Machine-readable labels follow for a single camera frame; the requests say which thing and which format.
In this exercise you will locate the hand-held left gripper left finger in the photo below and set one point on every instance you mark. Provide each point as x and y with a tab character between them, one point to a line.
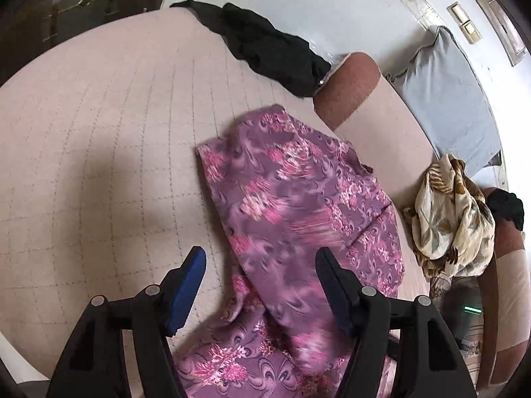
188	290

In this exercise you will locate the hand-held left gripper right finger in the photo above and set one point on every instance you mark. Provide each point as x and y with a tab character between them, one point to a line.
337	294

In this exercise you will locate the purple floral garment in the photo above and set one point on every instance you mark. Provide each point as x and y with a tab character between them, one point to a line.
282	199

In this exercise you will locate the brown and pink cushion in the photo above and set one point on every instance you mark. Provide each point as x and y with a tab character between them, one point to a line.
510	282

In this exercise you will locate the beige leaf print scarf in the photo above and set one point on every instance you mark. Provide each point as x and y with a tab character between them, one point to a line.
452	219

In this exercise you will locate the small black cloth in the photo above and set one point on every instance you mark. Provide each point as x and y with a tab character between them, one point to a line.
505	207

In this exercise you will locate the pink quilted bed blanket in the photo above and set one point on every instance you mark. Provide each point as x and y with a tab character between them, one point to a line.
103	132

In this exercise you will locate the reddish brown bolster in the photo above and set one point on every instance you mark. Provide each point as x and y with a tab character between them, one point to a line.
346	87

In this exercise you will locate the grey pillow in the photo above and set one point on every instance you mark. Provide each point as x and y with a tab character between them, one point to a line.
448	95

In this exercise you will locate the dark wooden cabinet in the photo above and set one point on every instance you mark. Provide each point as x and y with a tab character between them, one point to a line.
62	16

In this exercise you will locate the beige wall switch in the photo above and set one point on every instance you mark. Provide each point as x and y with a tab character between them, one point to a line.
472	31
457	11

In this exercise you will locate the wall frame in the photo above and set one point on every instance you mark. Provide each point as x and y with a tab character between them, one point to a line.
500	27

